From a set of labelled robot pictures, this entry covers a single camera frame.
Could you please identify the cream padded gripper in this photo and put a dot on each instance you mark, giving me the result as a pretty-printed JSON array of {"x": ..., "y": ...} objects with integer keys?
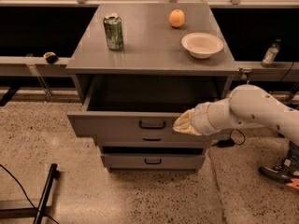
[{"x": 199, "y": 118}]

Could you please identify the dark round object on rail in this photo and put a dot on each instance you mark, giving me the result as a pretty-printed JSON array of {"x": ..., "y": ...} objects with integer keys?
[{"x": 50, "y": 57}]

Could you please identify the white bowl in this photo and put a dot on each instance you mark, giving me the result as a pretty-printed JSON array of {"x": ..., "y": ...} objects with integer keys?
[{"x": 202, "y": 45}]

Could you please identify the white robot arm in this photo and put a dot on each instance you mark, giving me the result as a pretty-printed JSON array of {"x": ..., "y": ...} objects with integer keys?
[{"x": 246, "y": 106}]

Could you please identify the grey drawer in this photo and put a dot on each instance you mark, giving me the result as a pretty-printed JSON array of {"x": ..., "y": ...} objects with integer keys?
[
  {"x": 153, "y": 158},
  {"x": 136, "y": 105},
  {"x": 174, "y": 140}
]

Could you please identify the grey middle drawer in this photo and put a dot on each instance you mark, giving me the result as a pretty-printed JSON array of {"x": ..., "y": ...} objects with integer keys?
[{"x": 174, "y": 140}]

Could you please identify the person's sneaker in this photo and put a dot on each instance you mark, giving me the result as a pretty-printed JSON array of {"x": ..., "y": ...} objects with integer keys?
[{"x": 283, "y": 172}]

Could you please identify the grey bottom drawer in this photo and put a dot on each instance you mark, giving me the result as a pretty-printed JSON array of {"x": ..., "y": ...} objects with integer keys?
[{"x": 153, "y": 158}]

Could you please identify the person's jeans leg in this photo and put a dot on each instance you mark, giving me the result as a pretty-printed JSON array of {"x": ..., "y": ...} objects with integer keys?
[{"x": 293, "y": 153}]

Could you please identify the black metal floor stand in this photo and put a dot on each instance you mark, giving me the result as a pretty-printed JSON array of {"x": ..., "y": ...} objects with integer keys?
[{"x": 21, "y": 208}]

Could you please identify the grey drawer cabinet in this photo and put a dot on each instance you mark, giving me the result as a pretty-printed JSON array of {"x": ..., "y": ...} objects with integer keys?
[{"x": 151, "y": 47}]

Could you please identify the green soda can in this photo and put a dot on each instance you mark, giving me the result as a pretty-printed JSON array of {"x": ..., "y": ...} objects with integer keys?
[{"x": 113, "y": 30}]

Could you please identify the orange fruit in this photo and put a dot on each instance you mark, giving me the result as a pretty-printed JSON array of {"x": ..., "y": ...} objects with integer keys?
[{"x": 176, "y": 18}]

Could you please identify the grey top drawer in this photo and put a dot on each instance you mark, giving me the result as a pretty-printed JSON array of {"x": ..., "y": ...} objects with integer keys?
[{"x": 136, "y": 105}]

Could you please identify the small clear bottle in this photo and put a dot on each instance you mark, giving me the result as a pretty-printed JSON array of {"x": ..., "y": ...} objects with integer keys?
[{"x": 271, "y": 53}]

